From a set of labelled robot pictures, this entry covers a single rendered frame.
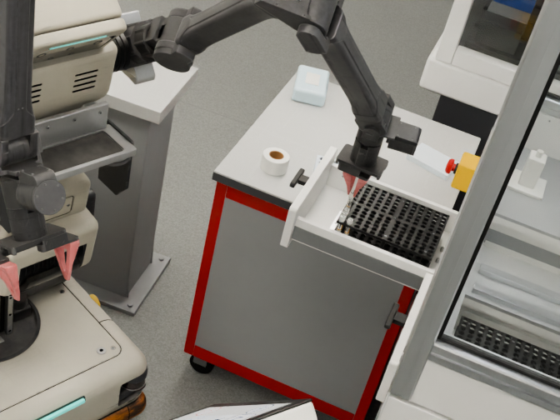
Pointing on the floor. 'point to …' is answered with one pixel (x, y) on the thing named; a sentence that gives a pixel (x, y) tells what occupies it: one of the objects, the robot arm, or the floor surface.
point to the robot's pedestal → (126, 97)
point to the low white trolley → (302, 264)
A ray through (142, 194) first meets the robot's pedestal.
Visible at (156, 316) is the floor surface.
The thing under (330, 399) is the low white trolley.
